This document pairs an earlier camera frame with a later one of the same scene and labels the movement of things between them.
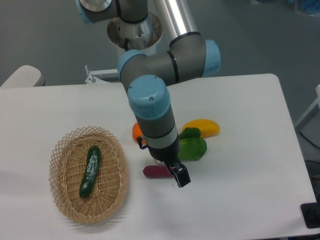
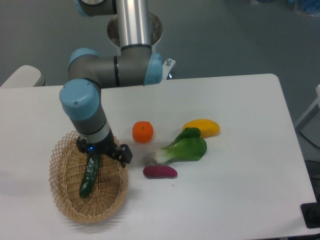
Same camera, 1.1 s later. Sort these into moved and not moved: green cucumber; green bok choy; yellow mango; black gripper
Moved: black gripper
Not moved: green bok choy; yellow mango; green cucumber
